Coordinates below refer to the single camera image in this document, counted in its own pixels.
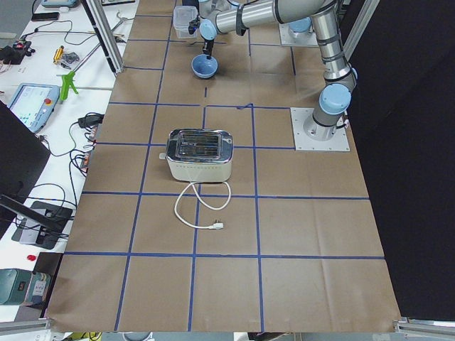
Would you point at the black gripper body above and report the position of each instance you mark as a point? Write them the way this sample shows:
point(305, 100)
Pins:
point(207, 46)

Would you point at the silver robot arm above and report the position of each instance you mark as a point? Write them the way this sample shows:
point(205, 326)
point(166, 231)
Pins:
point(221, 17)

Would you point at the blue bowl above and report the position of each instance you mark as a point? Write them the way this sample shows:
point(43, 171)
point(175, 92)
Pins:
point(204, 68)

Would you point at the clear plastic lidded container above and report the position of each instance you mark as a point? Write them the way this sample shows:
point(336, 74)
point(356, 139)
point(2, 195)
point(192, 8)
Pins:
point(182, 16)

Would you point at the cream and chrome toaster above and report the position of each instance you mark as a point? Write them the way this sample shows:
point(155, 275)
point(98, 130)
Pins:
point(199, 155)

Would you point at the black power adapter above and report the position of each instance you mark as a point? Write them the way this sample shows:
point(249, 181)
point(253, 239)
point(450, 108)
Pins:
point(90, 119)

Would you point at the green plastic clamp tool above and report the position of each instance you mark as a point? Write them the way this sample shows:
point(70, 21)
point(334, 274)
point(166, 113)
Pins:
point(67, 84)

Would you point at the yellow metal part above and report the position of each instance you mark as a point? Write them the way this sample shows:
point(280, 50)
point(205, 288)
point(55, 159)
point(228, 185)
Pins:
point(58, 55)

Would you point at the black smartphone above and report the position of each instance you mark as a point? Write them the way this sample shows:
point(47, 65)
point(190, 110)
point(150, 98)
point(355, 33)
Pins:
point(47, 16)

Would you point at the teach pendant tablet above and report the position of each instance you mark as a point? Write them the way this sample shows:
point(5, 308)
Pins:
point(33, 103)

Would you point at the black monitor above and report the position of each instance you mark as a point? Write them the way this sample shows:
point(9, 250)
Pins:
point(23, 158)

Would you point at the green electronic box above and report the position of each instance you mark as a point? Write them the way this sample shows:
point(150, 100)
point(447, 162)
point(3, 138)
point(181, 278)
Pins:
point(14, 286)

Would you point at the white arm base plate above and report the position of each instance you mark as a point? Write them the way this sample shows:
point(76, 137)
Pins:
point(298, 33)
point(310, 136)

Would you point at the aluminium frame post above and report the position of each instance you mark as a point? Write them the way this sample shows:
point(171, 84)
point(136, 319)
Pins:
point(99, 22)

